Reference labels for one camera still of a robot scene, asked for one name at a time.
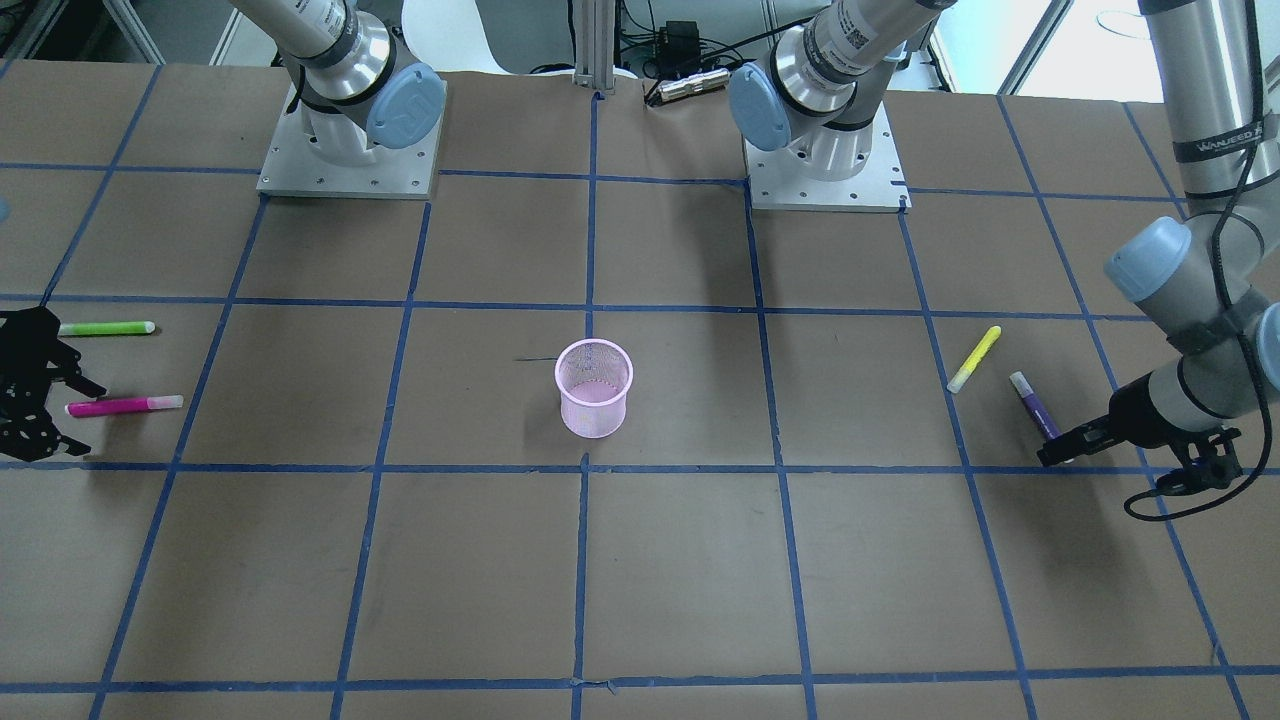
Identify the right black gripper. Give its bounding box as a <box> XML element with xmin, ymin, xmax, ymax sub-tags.
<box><xmin>1</xmin><ymin>306</ymin><xmax>108</xmax><ymax>461</ymax></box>

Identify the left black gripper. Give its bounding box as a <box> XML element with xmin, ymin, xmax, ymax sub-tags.
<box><xmin>1036</xmin><ymin>375</ymin><xmax>1201</xmax><ymax>468</ymax></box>

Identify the pink pen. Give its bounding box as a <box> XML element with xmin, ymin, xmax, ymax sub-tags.
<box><xmin>64</xmin><ymin>395</ymin><xmax>186</xmax><ymax>419</ymax></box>

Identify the purple pen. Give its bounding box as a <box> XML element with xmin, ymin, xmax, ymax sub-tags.
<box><xmin>1009</xmin><ymin>372</ymin><xmax>1061</xmax><ymax>441</ymax></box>

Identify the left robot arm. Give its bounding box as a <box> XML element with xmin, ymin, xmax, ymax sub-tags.
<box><xmin>728</xmin><ymin>1</ymin><xmax>1277</xmax><ymax>469</ymax></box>

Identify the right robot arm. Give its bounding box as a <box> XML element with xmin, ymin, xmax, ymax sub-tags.
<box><xmin>1</xmin><ymin>1</ymin><xmax>447</xmax><ymax>462</ymax></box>

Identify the pink mesh cup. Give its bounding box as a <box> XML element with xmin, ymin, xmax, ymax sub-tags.
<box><xmin>553</xmin><ymin>338</ymin><xmax>635</xmax><ymax>439</ymax></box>

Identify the green highlighter pen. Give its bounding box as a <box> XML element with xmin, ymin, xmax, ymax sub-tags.
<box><xmin>58</xmin><ymin>322</ymin><xmax>157</xmax><ymax>338</ymax></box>

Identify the yellow highlighter pen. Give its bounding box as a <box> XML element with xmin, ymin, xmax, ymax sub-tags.
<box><xmin>946</xmin><ymin>325</ymin><xmax>1004</xmax><ymax>395</ymax></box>

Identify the white chair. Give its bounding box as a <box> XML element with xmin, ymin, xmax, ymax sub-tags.
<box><xmin>399</xmin><ymin>1</ymin><xmax>573</xmax><ymax>76</ymax></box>

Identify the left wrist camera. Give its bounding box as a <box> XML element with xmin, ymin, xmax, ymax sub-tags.
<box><xmin>1156</xmin><ymin>427</ymin><xmax>1243</xmax><ymax>497</ymax></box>

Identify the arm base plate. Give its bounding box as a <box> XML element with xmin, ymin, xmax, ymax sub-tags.
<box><xmin>256</xmin><ymin>90</ymin><xmax>444</xmax><ymax>201</ymax></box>
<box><xmin>742</xmin><ymin>105</ymin><xmax>913</xmax><ymax>213</ymax></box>

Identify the aluminium frame post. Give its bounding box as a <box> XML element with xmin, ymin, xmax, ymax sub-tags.
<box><xmin>570</xmin><ymin>0</ymin><xmax>617</xmax><ymax>96</ymax></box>

